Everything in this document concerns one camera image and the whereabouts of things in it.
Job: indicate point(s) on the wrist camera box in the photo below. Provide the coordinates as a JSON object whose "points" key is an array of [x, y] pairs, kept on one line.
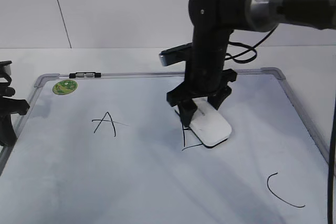
{"points": [[174, 56], [5, 68]]}

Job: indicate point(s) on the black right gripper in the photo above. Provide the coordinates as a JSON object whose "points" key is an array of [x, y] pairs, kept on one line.
{"points": [[204, 76]]}

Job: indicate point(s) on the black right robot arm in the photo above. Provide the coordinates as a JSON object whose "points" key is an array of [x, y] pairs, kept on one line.
{"points": [[213, 23]]}

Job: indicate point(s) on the white whiteboard eraser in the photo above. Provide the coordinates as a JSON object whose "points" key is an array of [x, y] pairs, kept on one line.
{"points": [[207, 125]]}

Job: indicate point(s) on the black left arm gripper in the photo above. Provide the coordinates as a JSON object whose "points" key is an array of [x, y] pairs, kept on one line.
{"points": [[10, 106]]}

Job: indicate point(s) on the green round magnet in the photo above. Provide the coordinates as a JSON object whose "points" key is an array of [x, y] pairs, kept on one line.
{"points": [[65, 87]]}

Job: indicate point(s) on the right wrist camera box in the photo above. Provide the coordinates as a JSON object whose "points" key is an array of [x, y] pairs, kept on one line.
{"points": [[174, 56]]}

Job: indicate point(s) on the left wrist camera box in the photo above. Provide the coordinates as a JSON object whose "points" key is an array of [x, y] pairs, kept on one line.
{"points": [[5, 68]]}

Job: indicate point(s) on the white board with aluminium frame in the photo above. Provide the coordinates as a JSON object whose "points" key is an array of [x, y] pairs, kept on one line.
{"points": [[112, 152]]}

